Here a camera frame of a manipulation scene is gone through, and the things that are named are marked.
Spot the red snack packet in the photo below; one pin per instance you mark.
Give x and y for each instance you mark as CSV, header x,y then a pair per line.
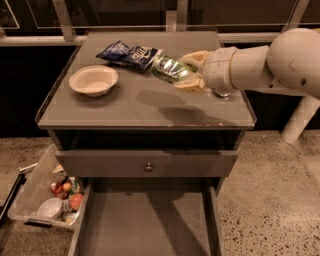
x,y
58,191

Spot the metal railing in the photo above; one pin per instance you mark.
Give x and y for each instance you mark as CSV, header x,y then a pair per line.
x,y
67,22

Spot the closed upper drawer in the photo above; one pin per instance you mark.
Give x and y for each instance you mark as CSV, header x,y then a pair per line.
x,y
147,164

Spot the orange fruit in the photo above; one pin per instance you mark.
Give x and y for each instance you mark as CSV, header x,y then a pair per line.
x,y
75,201

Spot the silver soda can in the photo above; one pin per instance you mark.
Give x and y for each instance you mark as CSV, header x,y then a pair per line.
x,y
221,95

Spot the open middle drawer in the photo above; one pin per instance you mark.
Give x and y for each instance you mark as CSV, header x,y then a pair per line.
x,y
148,220

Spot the grey drawer cabinet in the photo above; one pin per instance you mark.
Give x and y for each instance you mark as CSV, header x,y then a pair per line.
x,y
141,112

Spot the white paper bowl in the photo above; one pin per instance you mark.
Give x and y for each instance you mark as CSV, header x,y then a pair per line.
x,y
93,81

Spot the blue chip bag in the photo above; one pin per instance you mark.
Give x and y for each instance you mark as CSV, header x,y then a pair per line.
x,y
139,57

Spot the green soda can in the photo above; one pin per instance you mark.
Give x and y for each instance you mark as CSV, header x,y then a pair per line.
x,y
170,70

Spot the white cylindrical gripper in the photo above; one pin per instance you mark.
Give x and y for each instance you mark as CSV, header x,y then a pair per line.
x,y
216,70

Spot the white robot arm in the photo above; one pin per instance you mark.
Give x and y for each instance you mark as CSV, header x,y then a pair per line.
x,y
289,66

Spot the clear plastic storage bin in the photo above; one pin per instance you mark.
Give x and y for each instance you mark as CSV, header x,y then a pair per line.
x,y
36,190

